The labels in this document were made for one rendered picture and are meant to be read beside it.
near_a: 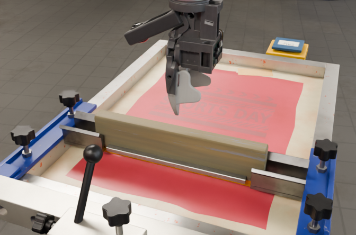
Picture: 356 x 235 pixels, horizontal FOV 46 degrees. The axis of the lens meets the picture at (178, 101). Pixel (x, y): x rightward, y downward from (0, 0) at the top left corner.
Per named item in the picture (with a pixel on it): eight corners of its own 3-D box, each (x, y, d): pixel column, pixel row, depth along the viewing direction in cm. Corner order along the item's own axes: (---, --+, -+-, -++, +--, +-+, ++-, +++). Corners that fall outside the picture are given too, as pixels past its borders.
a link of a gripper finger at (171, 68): (172, 97, 72) (175, 46, 69) (163, 95, 72) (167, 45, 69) (181, 89, 76) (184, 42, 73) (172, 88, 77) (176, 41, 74)
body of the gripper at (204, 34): (210, 79, 70) (214, 8, 64) (162, 71, 72) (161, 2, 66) (222, 60, 76) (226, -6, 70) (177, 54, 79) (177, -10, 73)
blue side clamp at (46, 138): (82, 121, 107) (79, 97, 103) (99, 125, 105) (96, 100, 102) (-1, 197, 82) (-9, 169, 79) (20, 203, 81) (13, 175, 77)
